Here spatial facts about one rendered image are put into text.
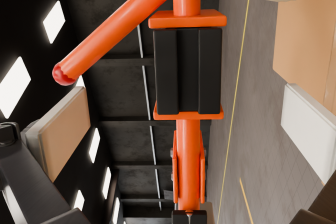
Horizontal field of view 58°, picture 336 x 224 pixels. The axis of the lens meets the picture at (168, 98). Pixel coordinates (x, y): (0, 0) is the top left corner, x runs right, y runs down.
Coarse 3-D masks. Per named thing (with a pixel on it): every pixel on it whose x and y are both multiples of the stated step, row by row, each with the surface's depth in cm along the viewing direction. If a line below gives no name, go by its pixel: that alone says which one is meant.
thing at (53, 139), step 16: (64, 96) 18; (80, 96) 19; (48, 112) 16; (64, 112) 16; (80, 112) 19; (32, 128) 14; (48, 128) 14; (64, 128) 16; (80, 128) 19; (32, 144) 14; (48, 144) 14; (64, 144) 16; (48, 160) 14; (64, 160) 16; (48, 176) 14
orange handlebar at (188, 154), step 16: (176, 0) 23; (192, 0) 23; (176, 128) 28; (192, 128) 27; (176, 144) 30; (192, 144) 27; (176, 160) 28; (192, 160) 28; (176, 176) 28; (192, 176) 28; (176, 192) 29; (192, 192) 29; (192, 208) 30
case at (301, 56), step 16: (304, 0) 35; (320, 0) 31; (288, 16) 40; (304, 16) 35; (320, 16) 31; (288, 32) 40; (304, 32) 35; (320, 32) 31; (288, 48) 40; (304, 48) 35; (320, 48) 31; (288, 64) 40; (304, 64) 35; (320, 64) 31; (288, 80) 40; (304, 80) 35; (320, 80) 31; (320, 96) 31
